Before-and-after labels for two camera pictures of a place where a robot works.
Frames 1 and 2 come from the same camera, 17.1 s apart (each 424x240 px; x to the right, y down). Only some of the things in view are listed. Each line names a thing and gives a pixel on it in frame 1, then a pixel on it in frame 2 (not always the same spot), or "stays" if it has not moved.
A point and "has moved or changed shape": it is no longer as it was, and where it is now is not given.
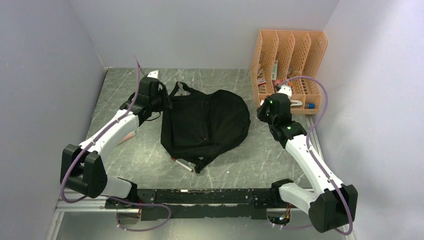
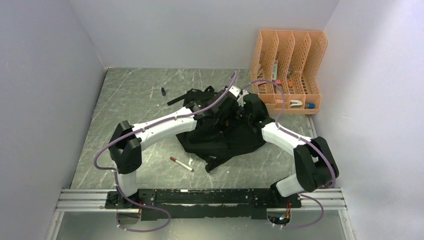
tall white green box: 274,71 stays
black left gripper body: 155,101 to 223,117
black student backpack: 200,128 has moved or changed shape
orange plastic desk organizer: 291,61 stays
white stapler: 296,103 stays
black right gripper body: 264,115 to 241,113
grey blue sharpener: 309,105 stays
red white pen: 182,164 stays
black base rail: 174,204 stays
